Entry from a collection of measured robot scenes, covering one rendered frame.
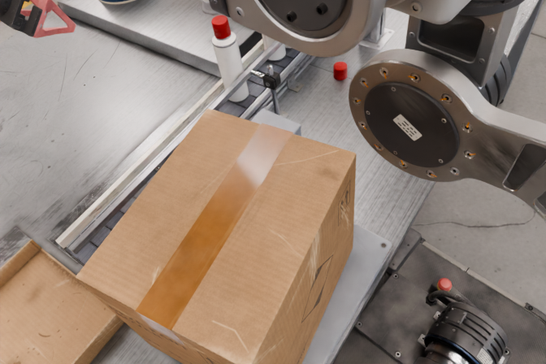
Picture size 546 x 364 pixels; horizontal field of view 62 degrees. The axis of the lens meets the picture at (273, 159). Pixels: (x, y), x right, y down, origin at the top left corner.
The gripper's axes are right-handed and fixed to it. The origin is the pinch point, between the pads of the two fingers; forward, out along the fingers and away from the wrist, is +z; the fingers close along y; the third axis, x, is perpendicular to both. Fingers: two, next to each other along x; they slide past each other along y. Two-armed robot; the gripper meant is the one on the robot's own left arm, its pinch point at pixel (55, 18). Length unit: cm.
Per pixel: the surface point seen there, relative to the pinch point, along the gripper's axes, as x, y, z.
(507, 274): 21, -80, 136
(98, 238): 34.0, -19.0, 10.6
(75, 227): 33.1, -16.4, 6.9
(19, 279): 48.3, -10.0, 4.7
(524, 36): -62, -43, 154
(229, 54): -7.2, -17.0, 26.3
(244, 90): -1.2, -17.2, 35.6
